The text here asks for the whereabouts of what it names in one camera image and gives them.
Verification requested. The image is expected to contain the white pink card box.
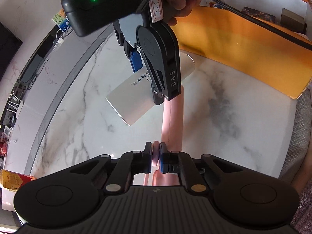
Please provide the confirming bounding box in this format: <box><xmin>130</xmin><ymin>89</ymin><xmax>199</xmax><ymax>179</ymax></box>
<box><xmin>105</xmin><ymin>52</ymin><xmax>196</xmax><ymax>127</ymax></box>

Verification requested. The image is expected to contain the pink satin pouch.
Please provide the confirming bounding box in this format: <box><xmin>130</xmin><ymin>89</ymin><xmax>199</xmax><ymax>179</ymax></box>
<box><xmin>143</xmin><ymin>94</ymin><xmax>184</xmax><ymax>186</ymax></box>

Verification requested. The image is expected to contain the photo card box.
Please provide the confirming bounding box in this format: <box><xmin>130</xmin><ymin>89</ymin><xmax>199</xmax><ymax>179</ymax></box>
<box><xmin>241</xmin><ymin>7</ymin><xmax>276</xmax><ymax>23</ymax></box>

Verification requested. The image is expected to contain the red panda plush toy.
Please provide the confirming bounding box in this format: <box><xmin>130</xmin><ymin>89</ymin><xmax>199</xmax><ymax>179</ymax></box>
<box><xmin>208</xmin><ymin>0</ymin><xmax>225</xmax><ymax>9</ymax></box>

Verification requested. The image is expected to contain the gold patterned gift box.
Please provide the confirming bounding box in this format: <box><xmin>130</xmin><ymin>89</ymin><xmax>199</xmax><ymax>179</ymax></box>
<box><xmin>280</xmin><ymin>8</ymin><xmax>306</xmax><ymax>34</ymax></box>

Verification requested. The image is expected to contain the person's hand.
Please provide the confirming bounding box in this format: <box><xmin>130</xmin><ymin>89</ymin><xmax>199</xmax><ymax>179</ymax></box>
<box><xmin>166</xmin><ymin>0</ymin><xmax>202</xmax><ymax>26</ymax></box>

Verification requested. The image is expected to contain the orange cardboard box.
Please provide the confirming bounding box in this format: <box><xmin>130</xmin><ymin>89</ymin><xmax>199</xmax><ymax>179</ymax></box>
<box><xmin>173</xmin><ymin>0</ymin><xmax>311</xmax><ymax>99</ymax></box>

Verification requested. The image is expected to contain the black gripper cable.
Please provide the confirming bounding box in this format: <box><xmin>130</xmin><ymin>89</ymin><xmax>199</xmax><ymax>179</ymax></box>
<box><xmin>204</xmin><ymin>0</ymin><xmax>312</xmax><ymax>52</ymax></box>

